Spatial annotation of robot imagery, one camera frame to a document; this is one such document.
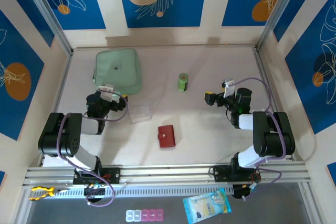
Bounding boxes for mint green zip pouch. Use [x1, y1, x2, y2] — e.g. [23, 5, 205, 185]
[91, 48, 143, 98]

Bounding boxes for yellow black pliers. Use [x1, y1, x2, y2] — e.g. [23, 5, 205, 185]
[28, 186, 70, 201]

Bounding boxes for blue snack packet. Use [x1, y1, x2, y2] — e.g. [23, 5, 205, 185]
[182, 187, 233, 224]

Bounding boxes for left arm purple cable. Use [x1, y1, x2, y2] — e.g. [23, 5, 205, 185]
[57, 92, 129, 207]

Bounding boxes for slotted grey cable duct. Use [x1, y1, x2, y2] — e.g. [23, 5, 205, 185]
[28, 185, 234, 199]

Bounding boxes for white pink pill organiser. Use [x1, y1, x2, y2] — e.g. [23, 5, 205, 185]
[125, 209, 164, 222]

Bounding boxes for aluminium mounting rail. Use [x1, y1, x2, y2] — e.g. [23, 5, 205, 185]
[22, 161, 312, 187]

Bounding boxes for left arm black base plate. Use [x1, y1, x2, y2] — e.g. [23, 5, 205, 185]
[72, 166, 122, 185]

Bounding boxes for black connector block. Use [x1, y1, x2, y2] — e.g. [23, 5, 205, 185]
[232, 184, 257, 200]
[83, 185, 106, 204]

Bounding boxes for aluminium frame post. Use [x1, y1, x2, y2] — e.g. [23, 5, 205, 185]
[19, 0, 74, 55]
[256, 0, 309, 51]

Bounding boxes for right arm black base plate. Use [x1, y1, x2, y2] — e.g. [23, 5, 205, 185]
[212, 165, 261, 183]

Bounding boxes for aluminium table edge rail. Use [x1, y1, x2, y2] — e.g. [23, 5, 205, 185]
[39, 50, 74, 167]
[254, 50, 296, 162]

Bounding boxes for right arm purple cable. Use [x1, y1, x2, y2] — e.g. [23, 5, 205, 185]
[233, 77, 287, 201]

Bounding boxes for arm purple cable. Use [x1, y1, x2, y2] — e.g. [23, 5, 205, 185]
[57, 92, 129, 207]
[233, 77, 287, 201]

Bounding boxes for red leather card holder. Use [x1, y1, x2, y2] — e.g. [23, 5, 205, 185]
[157, 124, 176, 149]

